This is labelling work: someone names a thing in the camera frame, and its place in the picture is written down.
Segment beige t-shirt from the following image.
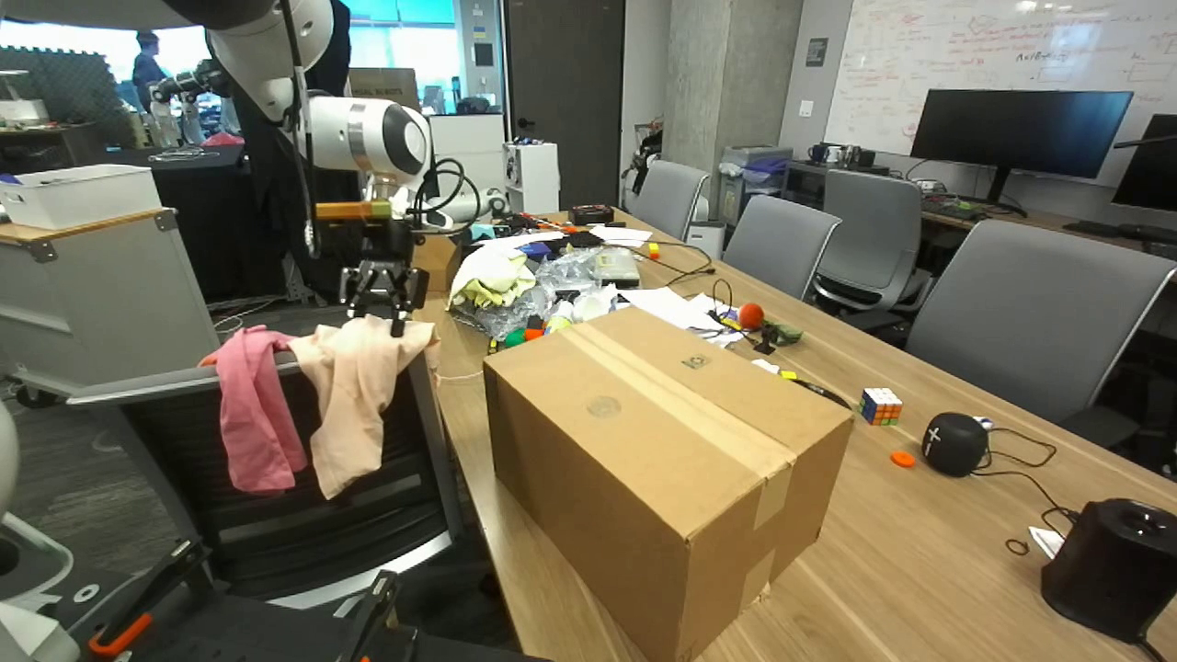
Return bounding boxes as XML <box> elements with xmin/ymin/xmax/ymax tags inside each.
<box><xmin>290</xmin><ymin>315</ymin><xmax>432</xmax><ymax>502</ymax></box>

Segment grey office chair near right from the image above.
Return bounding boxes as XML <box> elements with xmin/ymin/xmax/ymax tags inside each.
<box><xmin>903</xmin><ymin>221</ymin><xmax>1172</xmax><ymax>444</ymax></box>

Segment grey office chair middle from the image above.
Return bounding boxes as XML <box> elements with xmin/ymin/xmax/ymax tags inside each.
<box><xmin>723</xmin><ymin>194</ymin><xmax>838</xmax><ymax>298</ymax></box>

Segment small open cardboard box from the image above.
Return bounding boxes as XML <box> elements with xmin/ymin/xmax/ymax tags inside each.
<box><xmin>412</xmin><ymin>237</ymin><xmax>463</xmax><ymax>298</ymax></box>

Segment grey office chair far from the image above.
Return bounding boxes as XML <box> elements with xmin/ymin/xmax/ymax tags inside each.
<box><xmin>629</xmin><ymin>158</ymin><xmax>705</xmax><ymax>240</ymax></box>

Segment person in blue shirt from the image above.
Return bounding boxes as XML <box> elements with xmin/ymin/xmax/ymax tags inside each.
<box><xmin>131</xmin><ymin>30</ymin><xmax>165</xmax><ymax>107</ymax></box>

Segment white box on cart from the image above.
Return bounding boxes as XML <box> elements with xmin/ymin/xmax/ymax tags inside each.
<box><xmin>0</xmin><ymin>163</ymin><xmax>162</xmax><ymax>228</ymax></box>

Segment grey chair with t-shirts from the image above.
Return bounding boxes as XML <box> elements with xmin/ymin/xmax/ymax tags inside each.
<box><xmin>0</xmin><ymin>211</ymin><xmax>451</xmax><ymax>608</ymax></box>

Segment small orange block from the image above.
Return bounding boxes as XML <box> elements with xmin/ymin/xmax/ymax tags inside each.
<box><xmin>889</xmin><ymin>450</ymin><xmax>917</xmax><ymax>468</ymax></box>

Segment pile of plastic bags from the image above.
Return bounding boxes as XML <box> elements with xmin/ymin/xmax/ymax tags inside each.
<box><xmin>447</xmin><ymin>245</ymin><xmax>619</xmax><ymax>343</ymax></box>

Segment orange ball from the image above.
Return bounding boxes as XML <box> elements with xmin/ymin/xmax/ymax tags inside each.
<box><xmin>734</xmin><ymin>302</ymin><xmax>766</xmax><ymax>332</ymax></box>

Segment large cardboard box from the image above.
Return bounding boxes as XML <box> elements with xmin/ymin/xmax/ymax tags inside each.
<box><xmin>485</xmin><ymin>310</ymin><xmax>852</xmax><ymax>662</ymax></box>

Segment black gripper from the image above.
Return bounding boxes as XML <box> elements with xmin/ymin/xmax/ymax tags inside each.
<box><xmin>338</xmin><ymin>202</ymin><xmax>425</xmax><ymax>338</ymax></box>

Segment grey office chair by desk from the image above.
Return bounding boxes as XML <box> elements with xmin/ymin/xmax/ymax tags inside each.
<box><xmin>817</xmin><ymin>168</ymin><xmax>933</xmax><ymax>313</ymax></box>

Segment white papers on table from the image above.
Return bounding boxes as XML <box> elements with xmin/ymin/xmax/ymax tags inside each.
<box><xmin>625</xmin><ymin>287</ymin><xmax>723</xmax><ymax>334</ymax></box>

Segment black computer monitor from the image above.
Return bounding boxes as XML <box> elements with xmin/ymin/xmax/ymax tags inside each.
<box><xmin>911</xmin><ymin>90</ymin><xmax>1131</xmax><ymax>175</ymax></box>

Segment rubik's cube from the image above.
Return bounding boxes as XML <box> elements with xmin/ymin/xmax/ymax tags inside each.
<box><xmin>859</xmin><ymin>386</ymin><xmax>903</xmax><ymax>424</ymax></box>

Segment black round speaker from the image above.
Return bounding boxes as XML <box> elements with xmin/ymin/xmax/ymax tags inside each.
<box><xmin>920</xmin><ymin>412</ymin><xmax>988</xmax><ymax>477</ymax></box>

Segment pink t-shirt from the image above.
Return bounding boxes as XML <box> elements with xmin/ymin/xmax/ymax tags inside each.
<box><xmin>202</xmin><ymin>325</ymin><xmax>306</xmax><ymax>497</ymax></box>

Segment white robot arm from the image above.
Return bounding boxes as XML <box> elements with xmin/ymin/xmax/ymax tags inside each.
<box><xmin>165</xmin><ymin>0</ymin><xmax>432</xmax><ymax>332</ymax></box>

